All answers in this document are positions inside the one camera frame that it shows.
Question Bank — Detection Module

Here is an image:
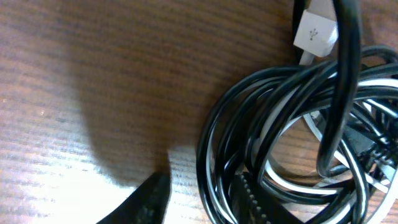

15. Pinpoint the white usb cable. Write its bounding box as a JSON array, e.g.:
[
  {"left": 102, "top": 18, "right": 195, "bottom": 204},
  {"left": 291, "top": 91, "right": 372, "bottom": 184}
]
[{"left": 205, "top": 0, "right": 398, "bottom": 224}]

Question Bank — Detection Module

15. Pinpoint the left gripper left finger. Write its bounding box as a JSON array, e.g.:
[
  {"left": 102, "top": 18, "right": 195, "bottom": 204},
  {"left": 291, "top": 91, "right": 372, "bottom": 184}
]
[{"left": 98, "top": 172, "right": 170, "bottom": 224}]

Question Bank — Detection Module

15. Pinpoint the black usb cable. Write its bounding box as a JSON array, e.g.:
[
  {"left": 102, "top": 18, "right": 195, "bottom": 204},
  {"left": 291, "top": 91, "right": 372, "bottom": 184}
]
[{"left": 195, "top": 0, "right": 398, "bottom": 224}]

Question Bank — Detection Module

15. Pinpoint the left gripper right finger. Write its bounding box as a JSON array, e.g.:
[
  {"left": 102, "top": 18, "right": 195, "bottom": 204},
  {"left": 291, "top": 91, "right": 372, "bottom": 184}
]
[{"left": 231, "top": 172, "right": 303, "bottom": 224}]

